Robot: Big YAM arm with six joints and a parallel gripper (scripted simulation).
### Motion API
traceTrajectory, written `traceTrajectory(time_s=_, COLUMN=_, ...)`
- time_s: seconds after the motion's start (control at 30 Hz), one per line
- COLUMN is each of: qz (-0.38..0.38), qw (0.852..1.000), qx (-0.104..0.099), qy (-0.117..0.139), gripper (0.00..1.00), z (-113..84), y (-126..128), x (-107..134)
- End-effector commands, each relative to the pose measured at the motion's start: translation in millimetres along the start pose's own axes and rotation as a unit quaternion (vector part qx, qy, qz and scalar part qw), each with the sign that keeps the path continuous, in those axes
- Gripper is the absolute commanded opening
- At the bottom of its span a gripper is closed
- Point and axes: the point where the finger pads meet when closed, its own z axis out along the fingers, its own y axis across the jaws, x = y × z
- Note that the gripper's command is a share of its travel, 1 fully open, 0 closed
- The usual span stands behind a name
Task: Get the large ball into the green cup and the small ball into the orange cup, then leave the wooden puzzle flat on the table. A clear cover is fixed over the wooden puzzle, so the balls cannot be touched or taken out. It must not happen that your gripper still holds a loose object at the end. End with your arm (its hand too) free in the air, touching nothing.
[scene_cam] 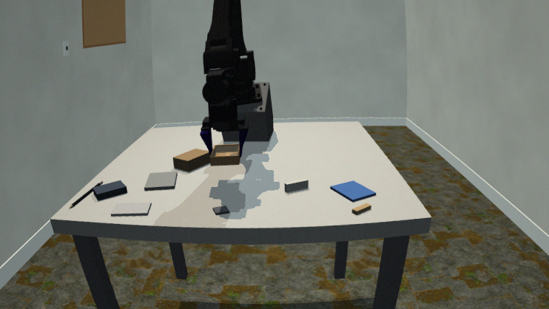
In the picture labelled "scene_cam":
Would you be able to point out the blue flat rectangular pad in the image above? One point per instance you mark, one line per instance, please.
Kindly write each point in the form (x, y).
(353, 191)

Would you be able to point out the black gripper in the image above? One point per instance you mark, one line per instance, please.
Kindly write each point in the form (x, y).
(236, 125)

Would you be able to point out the wooden ball-in-hole puzzle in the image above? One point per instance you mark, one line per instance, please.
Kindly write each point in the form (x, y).
(225, 155)

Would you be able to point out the small tan wooden block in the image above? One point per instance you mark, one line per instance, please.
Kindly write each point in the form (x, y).
(361, 209)

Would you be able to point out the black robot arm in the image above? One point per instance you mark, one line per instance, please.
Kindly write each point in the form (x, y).
(225, 29)

